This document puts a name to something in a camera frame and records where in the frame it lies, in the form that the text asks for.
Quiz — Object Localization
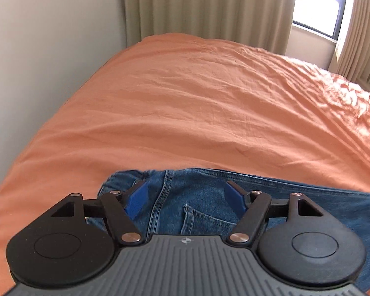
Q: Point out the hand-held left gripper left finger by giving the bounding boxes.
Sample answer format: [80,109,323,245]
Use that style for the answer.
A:
[51,179,148,247]

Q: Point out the narrow beige curtain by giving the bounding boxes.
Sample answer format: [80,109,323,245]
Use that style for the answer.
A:
[327,0,370,84]

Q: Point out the bed with orange sheet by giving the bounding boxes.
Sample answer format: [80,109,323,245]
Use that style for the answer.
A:
[0,32,370,296]

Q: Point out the dark-framed window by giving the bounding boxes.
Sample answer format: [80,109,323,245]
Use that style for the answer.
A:
[292,0,349,42]

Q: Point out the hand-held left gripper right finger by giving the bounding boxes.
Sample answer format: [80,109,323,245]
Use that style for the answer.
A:
[224,180,326,247]

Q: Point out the blue denim pants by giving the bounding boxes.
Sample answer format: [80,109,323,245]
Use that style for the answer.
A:
[98,168,370,296]

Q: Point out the wide beige curtain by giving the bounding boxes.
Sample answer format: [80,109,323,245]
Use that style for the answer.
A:
[123,0,297,55]

